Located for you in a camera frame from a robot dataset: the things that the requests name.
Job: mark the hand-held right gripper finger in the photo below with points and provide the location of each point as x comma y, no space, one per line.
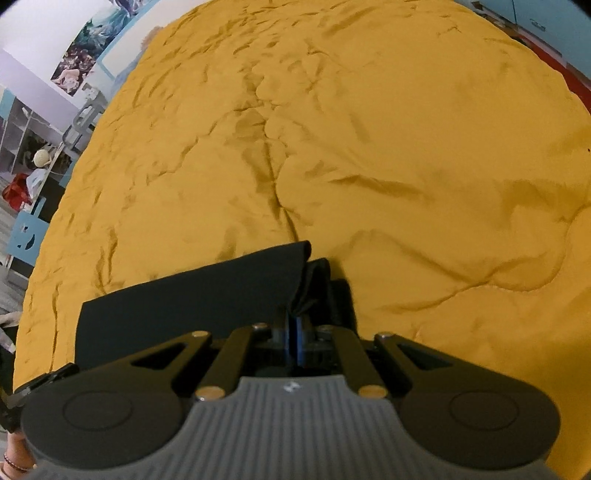
291,339
302,341

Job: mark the black pants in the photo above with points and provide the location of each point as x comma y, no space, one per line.
184,295

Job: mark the person's left forearm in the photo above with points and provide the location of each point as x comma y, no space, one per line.
16,442

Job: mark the blue chair with smiley cutout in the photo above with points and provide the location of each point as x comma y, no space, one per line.
23,235

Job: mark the white desk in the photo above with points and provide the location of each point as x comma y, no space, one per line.
48,196

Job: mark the red bag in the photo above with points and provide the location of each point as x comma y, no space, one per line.
17,191

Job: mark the yellow quilted blanket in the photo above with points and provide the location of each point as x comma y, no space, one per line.
369,138

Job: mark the round white lamp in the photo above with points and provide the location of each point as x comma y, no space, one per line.
41,158

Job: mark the white and blue bookshelf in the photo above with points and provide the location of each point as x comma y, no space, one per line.
18,120

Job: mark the grey small chair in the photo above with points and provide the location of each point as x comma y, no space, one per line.
85,117

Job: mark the blue and white bed headboard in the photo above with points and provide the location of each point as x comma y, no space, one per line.
121,57

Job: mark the blue wardrobe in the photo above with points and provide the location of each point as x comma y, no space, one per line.
540,21

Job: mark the wall poster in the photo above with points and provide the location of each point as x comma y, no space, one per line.
83,50

